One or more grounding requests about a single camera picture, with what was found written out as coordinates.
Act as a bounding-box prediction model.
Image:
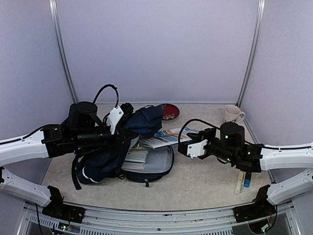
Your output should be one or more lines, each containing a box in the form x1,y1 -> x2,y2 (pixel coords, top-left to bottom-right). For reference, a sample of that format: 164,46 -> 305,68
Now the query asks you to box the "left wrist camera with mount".
105,103 -> 134,135

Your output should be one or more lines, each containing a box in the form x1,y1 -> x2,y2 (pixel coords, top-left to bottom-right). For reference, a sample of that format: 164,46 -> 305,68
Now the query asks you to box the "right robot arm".
178,122 -> 313,217

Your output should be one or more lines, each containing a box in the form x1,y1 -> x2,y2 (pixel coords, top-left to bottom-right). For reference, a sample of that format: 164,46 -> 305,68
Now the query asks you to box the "red floral round plate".
161,103 -> 180,120

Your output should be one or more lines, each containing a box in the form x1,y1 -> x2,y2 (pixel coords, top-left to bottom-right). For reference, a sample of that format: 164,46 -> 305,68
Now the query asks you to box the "cream highlighter pen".
234,171 -> 245,195

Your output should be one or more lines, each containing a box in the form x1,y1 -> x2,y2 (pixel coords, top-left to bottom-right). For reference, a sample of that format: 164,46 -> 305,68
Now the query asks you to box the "aluminium frame post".
236,0 -> 266,108
48,0 -> 79,103

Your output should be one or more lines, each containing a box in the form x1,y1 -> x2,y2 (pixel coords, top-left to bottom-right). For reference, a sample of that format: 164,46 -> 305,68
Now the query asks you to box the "white cartoon mug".
223,105 -> 246,123

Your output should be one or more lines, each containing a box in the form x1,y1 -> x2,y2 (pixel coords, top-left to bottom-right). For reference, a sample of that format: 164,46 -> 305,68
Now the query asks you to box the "navy blue student backpack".
71,105 -> 175,190

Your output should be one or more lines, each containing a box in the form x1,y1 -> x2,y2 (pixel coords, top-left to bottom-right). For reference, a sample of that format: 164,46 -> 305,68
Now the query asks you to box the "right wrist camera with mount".
187,140 -> 208,159

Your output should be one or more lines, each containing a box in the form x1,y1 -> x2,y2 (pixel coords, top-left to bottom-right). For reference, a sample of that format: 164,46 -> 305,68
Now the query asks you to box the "blue capped black marker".
244,172 -> 252,188

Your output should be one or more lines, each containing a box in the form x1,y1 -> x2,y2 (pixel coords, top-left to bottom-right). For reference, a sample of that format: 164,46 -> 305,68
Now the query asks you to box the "right aluminium frame post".
236,0 -> 266,108

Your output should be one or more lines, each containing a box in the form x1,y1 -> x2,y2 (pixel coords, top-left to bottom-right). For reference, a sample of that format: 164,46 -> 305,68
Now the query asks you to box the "front aluminium rail base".
16,202 -> 302,235

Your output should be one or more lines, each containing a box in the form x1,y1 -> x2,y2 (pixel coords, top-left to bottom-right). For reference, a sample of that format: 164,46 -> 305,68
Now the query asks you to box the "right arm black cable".
178,118 -> 221,145

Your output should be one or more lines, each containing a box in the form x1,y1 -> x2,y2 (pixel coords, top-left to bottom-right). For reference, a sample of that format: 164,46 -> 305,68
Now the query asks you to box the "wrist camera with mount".
105,103 -> 134,135
187,140 -> 208,159

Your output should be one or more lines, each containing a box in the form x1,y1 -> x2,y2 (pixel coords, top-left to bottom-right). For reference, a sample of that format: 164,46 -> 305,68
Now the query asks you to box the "blue white workbook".
138,127 -> 199,149

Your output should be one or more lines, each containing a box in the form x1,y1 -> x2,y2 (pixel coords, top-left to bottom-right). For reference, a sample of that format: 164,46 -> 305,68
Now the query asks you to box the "left aluminium frame post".
48,0 -> 79,103

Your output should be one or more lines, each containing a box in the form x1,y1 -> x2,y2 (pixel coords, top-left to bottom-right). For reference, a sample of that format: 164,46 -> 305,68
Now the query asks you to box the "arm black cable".
178,118 -> 221,145
92,84 -> 120,108

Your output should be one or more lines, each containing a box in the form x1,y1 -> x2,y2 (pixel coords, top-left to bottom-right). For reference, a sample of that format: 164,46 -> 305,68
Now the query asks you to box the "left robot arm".
0,101 -> 134,218

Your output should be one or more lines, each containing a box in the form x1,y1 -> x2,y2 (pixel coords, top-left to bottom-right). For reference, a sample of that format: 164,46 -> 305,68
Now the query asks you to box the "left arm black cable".
92,84 -> 120,108

